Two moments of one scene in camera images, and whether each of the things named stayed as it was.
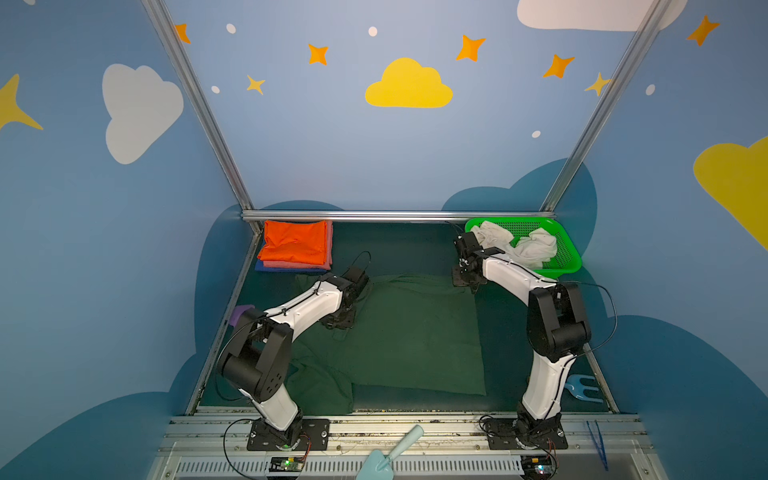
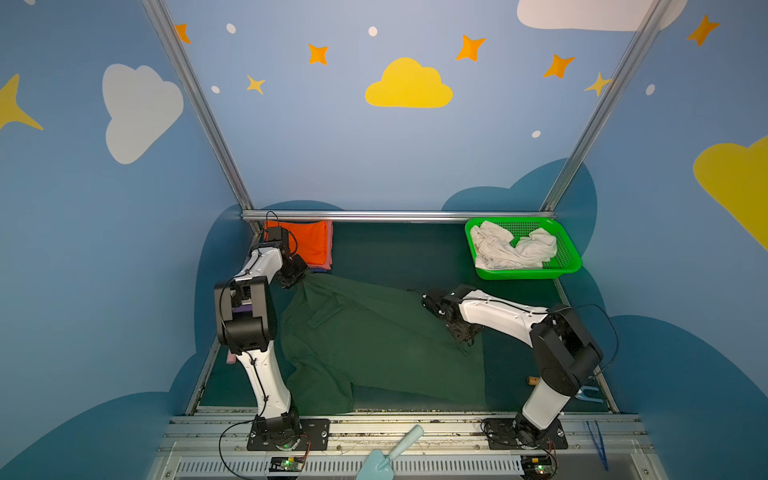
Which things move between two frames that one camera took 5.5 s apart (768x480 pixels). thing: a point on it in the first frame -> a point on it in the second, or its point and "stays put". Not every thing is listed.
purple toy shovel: x=238 y=311 stays put
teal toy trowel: x=377 y=466 stays put
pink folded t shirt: x=328 y=263 stays put
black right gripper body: x=465 y=276 -> x=437 y=303
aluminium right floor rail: x=599 y=379 stays put
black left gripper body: x=339 y=318 -> x=293 y=269
